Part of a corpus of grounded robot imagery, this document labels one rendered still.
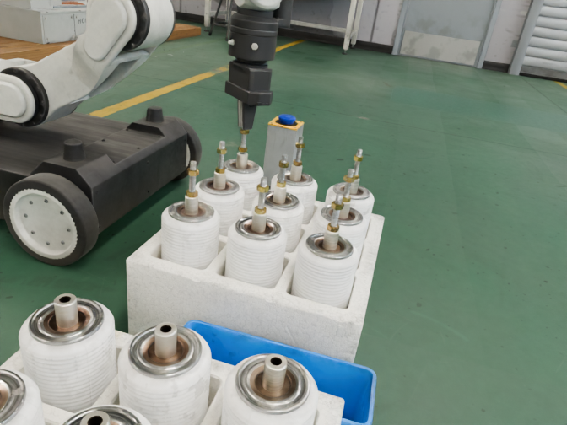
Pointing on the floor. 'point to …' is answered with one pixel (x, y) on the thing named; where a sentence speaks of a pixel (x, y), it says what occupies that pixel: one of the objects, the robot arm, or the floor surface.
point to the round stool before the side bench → (222, 21)
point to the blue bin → (343, 373)
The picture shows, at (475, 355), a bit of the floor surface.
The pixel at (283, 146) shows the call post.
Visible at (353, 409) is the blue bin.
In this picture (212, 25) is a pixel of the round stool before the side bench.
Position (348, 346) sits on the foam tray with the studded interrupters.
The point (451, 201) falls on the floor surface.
